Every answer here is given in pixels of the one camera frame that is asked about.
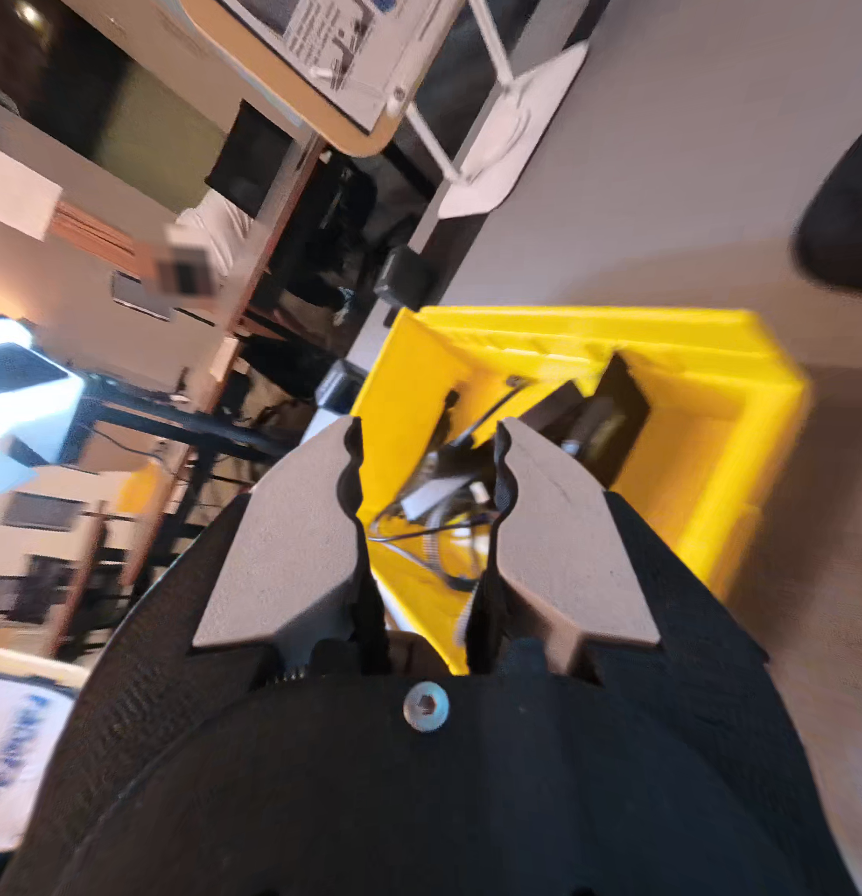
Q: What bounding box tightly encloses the small black box device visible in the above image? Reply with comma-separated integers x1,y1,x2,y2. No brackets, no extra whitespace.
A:
314,359,367,415
373,248,440,310

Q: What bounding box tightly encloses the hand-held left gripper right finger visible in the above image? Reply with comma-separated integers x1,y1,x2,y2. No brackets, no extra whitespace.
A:
481,418,663,675

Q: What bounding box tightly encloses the wooden backing board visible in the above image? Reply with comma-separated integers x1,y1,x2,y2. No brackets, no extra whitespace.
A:
181,0,467,159

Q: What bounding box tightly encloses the wooden edged desk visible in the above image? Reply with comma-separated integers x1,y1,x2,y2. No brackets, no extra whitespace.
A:
46,133,330,659

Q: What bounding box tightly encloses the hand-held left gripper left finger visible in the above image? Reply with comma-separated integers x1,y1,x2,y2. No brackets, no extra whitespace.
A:
191,416,376,673

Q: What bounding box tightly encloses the white blue printed sheet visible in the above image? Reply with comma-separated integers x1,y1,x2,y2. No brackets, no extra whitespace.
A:
0,671,79,856

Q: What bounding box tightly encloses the yellow plastic bin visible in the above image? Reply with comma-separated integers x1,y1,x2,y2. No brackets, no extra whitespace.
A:
349,304,814,674

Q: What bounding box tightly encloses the black rectangular box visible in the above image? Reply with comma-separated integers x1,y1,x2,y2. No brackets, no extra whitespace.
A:
522,352,650,491

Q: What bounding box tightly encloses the thick dark braided usb cable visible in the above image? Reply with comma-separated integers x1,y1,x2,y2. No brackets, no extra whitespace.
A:
371,476,502,596

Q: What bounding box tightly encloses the instruction sheet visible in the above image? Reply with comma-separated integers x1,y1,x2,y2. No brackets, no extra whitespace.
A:
217,0,467,134

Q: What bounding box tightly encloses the black monitor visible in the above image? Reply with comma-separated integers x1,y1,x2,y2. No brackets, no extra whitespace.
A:
205,100,293,219

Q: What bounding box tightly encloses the white stand base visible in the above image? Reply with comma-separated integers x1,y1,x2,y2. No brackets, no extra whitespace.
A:
403,0,590,219

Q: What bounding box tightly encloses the led light panel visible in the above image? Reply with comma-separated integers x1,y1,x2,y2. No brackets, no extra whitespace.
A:
0,314,89,456

